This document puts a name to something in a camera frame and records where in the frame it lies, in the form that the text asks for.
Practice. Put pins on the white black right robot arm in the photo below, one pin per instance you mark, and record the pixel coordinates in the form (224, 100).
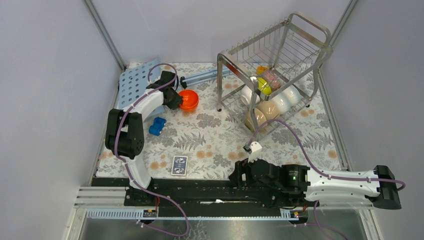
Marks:
(303, 183)

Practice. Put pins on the yellow green bowl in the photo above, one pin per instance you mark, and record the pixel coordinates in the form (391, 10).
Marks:
(264, 86)

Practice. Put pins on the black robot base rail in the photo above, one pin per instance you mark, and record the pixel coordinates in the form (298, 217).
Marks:
(207, 198)

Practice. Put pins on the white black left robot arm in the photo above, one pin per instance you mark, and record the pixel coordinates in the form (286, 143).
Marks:
(125, 135)

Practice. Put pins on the white ribbed bowl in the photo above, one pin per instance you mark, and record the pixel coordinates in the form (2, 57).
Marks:
(293, 95)
(282, 103)

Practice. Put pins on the stainless steel dish rack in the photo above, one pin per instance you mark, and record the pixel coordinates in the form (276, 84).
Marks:
(293, 49)

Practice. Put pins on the floral patterned table mat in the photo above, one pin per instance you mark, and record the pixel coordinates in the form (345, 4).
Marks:
(213, 141)

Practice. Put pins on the beige floral bowl rear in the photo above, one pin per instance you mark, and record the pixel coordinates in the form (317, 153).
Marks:
(269, 109)

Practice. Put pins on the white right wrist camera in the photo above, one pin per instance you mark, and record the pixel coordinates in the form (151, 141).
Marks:
(254, 150)

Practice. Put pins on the small orange yellow cup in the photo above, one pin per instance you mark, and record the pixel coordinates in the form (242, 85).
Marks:
(261, 69)

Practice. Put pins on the blue playing card box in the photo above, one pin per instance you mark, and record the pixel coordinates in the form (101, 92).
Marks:
(179, 166)

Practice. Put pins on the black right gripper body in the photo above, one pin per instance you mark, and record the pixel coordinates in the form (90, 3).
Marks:
(243, 167)

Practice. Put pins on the beige floral bowl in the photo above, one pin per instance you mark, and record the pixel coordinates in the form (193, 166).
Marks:
(269, 109)
(249, 121)

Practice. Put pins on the white ribbed bowl front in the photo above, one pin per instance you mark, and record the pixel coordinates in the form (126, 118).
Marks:
(282, 103)

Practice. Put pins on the white ribbed bowl rear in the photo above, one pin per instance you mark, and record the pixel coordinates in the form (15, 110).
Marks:
(293, 95)

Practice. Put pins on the white ceramic bowl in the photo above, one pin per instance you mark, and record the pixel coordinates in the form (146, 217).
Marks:
(246, 95)

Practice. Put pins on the beige floral bowl front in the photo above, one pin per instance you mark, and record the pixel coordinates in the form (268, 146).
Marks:
(249, 121)

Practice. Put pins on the light blue perforated panel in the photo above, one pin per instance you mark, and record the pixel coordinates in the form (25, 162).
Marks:
(133, 82)

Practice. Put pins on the blue toy car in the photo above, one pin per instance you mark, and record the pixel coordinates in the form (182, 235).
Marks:
(157, 126)

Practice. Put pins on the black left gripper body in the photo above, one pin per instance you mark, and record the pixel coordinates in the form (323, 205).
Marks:
(175, 99)

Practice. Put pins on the orange plastic bowl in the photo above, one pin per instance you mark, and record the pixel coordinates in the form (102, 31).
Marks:
(190, 100)

